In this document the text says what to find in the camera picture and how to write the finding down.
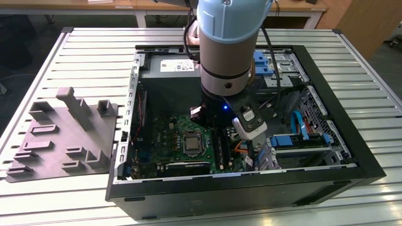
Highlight black CPU socket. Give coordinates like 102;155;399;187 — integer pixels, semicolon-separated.
180;130;208;158

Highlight silver CPU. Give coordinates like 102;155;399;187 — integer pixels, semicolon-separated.
183;137;202;151

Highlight grey power supply unit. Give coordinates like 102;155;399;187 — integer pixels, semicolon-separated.
139;54;203;116

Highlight green motherboard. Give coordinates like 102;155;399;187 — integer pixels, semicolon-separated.
135;114;249;176

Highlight blue plastic drive carrier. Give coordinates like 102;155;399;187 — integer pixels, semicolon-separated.
253;51;274;77

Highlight disk drive in blue carrier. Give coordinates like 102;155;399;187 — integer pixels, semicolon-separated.
269;133;331;149

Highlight black graphics card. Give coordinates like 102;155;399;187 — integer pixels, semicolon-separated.
156;161;211;178

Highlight silver drive cage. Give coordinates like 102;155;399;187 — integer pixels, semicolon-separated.
251;50;310;102

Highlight silver disk bay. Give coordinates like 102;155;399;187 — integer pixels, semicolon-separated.
265;135;359;170

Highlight black open PC case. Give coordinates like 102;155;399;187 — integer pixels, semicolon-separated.
104;44;387;221

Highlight grey plastic parts rack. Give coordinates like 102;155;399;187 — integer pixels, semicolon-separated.
4;86;127;184

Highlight wooden desk, white legs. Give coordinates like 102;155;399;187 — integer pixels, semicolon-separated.
0;0;329;30

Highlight wooden cabinet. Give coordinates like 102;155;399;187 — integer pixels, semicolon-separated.
317;0;402;61

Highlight orange wire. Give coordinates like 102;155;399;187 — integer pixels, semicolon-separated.
234;140;253;155

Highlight black cable bundle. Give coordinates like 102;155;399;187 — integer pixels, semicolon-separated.
266;86;307;111

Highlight blue flat data cable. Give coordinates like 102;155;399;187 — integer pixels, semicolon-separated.
290;110;311;139

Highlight black camera cable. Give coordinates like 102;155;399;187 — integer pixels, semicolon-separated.
261;27;282;103

